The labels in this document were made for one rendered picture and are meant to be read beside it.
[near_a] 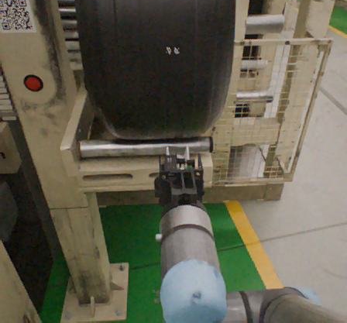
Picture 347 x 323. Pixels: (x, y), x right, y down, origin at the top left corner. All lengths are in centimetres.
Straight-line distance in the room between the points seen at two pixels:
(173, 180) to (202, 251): 15
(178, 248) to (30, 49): 59
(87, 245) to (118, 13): 89
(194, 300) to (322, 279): 144
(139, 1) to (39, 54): 33
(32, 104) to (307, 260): 144
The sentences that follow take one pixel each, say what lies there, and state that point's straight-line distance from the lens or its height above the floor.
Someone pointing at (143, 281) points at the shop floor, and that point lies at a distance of 168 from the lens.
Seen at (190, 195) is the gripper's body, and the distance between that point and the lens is 50.
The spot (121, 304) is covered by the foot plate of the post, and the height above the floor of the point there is 1.
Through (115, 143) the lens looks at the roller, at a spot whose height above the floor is 92.
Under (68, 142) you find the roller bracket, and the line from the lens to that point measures 85.
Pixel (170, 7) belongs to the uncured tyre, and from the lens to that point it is 61.
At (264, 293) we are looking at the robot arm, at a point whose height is 99.
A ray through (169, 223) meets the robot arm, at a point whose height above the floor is 107.
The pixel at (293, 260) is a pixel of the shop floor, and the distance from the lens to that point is 183.
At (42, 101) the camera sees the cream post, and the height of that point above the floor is 101.
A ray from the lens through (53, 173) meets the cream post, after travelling 106.
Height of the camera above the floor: 144
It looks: 38 degrees down
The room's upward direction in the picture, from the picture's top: straight up
